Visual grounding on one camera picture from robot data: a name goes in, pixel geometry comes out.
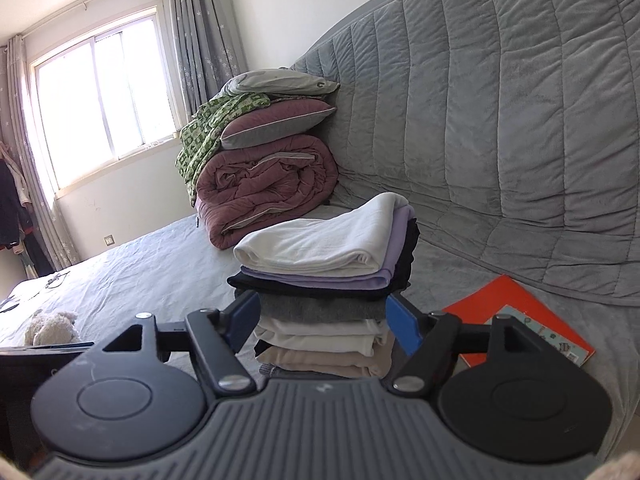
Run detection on white cotton pants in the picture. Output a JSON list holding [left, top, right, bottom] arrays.
[[233, 192, 414, 278]]

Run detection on stack of folded clothes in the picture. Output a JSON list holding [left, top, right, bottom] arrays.
[[228, 216, 420, 378]]

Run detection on dark clothes hanging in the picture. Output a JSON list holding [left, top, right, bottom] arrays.
[[1, 144, 34, 249]]

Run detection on white plush dog toy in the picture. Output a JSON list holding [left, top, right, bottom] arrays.
[[24, 310, 80, 347]]

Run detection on orange red book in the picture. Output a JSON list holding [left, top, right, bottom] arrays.
[[444, 275, 596, 366]]

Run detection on grey patterned curtain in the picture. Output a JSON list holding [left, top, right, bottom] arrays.
[[1, 35, 81, 271]]

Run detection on maroon folded quilt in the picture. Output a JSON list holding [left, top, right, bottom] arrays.
[[195, 134, 338, 250]]

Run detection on green patterned blanket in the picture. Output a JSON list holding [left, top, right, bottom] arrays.
[[175, 92, 270, 206]]

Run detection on grey pink pillow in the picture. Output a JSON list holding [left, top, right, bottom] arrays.
[[220, 99, 336, 150]]

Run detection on grey top pillow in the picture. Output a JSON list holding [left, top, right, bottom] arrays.
[[218, 68, 340, 96]]

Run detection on window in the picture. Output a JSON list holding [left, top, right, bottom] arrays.
[[30, 6, 178, 190]]

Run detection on right grey curtain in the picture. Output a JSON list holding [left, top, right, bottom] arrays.
[[169, 0, 247, 115]]

